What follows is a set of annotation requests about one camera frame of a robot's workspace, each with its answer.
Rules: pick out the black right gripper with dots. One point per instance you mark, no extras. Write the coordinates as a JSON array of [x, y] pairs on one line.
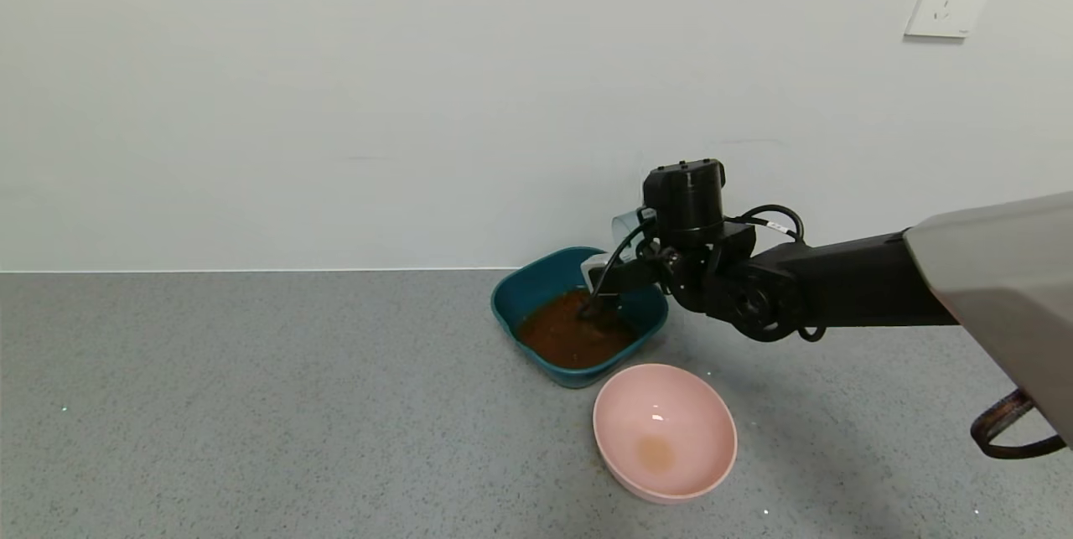
[[594, 271]]

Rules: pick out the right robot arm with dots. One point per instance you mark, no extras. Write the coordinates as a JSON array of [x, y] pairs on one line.
[[855, 279]]

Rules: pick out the teal square plastic basin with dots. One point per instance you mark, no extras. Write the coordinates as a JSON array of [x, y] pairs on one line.
[[524, 287]]

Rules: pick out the pink plastic bowl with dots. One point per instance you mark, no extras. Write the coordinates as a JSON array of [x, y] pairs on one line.
[[662, 430]]

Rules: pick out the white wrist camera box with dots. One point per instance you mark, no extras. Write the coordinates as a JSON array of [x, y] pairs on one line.
[[597, 272]]

